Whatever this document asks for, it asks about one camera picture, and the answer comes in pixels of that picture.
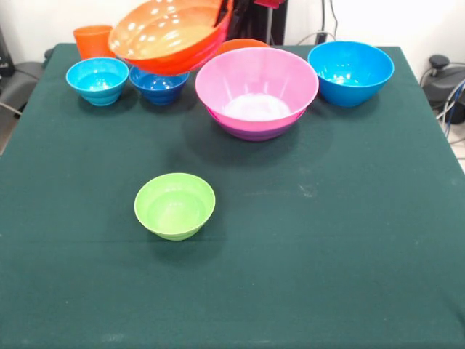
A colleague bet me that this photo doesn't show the purple bowl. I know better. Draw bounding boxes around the purple bowl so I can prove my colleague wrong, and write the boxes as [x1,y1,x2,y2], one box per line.
[214,111,303,143]

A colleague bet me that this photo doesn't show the grey wheeled floor base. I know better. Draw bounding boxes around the grey wheeled floor base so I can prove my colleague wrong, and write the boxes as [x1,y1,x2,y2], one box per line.
[0,61,47,110]
[421,54,465,110]

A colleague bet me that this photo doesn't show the orange cup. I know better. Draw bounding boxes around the orange cup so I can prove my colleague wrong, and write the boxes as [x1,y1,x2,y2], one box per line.
[73,24,117,60]

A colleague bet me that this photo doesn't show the small green bowl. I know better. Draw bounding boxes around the small green bowl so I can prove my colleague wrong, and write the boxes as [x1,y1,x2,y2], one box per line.
[134,172,217,241]

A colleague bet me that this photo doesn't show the large pink bowl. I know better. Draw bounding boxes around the large pink bowl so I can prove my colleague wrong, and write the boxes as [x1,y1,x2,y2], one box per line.
[195,47,320,132]

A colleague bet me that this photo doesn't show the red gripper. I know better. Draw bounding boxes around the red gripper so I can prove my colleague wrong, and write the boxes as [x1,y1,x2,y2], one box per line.
[213,0,283,37]

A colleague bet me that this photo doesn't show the small dark blue bowl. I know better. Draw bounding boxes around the small dark blue bowl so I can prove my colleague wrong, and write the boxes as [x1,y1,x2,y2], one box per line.
[129,67,190,106]

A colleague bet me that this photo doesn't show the tangle of floor cables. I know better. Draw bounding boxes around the tangle of floor cables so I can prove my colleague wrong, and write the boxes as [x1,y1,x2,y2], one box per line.
[434,78,465,161]

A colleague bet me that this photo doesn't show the wide orange bowl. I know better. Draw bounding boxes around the wide orange bowl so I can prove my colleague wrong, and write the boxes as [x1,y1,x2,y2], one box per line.
[108,0,234,76]

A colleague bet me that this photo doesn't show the medium blue bowl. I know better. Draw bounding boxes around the medium blue bowl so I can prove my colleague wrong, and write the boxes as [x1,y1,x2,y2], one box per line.
[307,40,395,108]

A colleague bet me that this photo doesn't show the small light blue bowl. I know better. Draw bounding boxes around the small light blue bowl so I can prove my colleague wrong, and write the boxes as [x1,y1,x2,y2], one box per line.
[65,57,130,107]

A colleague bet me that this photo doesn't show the small deep orange bowl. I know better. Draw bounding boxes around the small deep orange bowl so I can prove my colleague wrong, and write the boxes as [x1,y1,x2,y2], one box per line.
[216,39,272,58]

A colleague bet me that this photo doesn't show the dark green tablecloth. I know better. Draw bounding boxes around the dark green tablecloth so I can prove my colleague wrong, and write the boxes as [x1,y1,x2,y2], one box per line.
[0,43,465,349]

